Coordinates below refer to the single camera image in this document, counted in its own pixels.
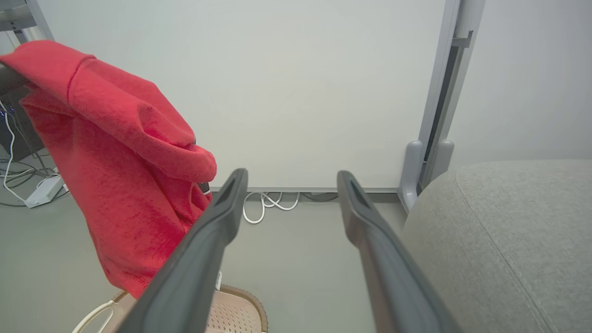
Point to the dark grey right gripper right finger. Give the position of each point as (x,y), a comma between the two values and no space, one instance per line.
(393,277)

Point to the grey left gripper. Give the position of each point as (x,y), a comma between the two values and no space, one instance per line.
(11,81)

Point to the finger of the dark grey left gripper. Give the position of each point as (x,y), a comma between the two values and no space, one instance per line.
(205,188)

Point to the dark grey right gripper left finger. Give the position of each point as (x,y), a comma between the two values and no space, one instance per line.
(194,268)

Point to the red garment with white hem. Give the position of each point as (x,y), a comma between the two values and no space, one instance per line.
(120,162)

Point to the beige perforated laundry basket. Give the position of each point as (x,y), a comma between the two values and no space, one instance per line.
(236,314)

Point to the black equipment box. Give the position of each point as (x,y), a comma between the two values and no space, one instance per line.
(18,134)

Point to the grey partition foot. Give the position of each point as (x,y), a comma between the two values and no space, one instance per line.
(441,157)
(410,175)

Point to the white power strip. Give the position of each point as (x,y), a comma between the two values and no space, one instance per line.
(44,192)

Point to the grey fabric ottoman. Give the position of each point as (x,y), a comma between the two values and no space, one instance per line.
(508,249)

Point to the grey metal shelf frame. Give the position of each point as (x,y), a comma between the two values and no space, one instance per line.
(34,14)

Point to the white partition panel grey frame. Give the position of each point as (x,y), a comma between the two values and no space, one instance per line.
(532,83)
(300,92)

